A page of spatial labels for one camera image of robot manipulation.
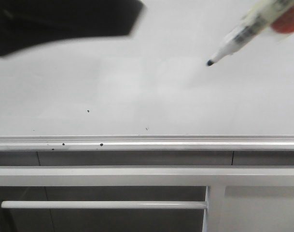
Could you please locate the white metal frame stand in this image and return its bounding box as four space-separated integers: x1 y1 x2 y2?
0 166 294 232

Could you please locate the aluminium whiteboard tray rail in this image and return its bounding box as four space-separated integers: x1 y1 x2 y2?
0 135 294 151

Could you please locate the white whiteboard marker black tip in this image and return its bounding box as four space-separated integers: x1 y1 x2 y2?
207 0 294 66

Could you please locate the white horizontal rod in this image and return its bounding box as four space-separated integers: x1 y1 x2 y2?
1 201 208 210

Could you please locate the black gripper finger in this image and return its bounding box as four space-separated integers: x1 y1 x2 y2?
0 0 144 57

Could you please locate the red round magnet taped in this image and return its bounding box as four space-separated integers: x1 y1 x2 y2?
270 12 294 34

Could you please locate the white whiteboard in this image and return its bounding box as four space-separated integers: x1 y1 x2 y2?
0 0 294 136

